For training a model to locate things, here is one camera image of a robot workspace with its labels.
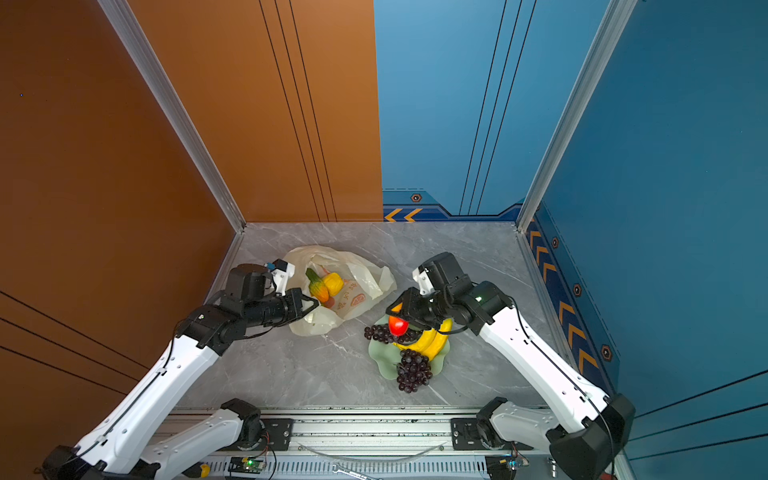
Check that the yellow ribbed fruit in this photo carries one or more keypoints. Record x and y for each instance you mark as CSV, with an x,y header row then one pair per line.
x,y
334,283

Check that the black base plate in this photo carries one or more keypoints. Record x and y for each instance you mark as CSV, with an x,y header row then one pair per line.
x,y
271,433
475,434

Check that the aluminium front rail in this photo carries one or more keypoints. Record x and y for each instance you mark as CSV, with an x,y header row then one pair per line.
x,y
372,429

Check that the small purple grape bunch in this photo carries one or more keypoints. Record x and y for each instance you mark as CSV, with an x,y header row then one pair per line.
x,y
382,334

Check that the large purple grape bunch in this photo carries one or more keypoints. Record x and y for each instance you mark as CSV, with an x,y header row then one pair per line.
x,y
413,371

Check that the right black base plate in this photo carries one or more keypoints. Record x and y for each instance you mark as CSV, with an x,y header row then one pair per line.
x,y
475,434

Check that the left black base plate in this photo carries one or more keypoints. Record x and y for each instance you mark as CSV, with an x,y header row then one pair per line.
x,y
271,433

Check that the yellow banana bunch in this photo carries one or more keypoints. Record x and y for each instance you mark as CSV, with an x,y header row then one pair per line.
x,y
431,342

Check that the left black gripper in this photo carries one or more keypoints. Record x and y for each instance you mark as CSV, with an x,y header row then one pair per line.
x,y
295,297

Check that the translucent plastic bag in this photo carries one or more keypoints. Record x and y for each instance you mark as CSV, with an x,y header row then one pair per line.
x,y
346,285

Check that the left green circuit board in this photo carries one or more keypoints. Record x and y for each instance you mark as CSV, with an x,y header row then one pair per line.
x,y
246,465

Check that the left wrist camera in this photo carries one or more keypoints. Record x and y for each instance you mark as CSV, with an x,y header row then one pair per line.
x,y
281,272

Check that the silver wrench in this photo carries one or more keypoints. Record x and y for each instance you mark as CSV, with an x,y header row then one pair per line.
x,y
338,469

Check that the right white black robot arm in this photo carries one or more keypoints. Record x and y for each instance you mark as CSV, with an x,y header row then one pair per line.
x,y
540,372

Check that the right green circuit board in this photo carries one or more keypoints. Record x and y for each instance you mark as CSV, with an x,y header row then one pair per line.
x,y
511,464

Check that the green circuit board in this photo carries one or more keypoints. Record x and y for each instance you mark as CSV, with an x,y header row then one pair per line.
x,y
511,464
246,465

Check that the yellow black screwdriver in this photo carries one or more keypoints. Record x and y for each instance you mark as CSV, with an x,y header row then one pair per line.
x,y
197,471

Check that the red apple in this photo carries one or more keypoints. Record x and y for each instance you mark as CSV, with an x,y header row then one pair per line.
x,y
397,326

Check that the small orange mango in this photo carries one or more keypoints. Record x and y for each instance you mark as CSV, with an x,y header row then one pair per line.
x,y
317,287

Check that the light green fruit plate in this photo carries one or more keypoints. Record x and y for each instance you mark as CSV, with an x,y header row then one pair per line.
x,y
387,356

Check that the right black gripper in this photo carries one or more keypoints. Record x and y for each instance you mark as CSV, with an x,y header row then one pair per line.
x,y
409,310

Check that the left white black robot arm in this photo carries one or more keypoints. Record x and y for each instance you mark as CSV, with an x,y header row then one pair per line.
x,y
197,343

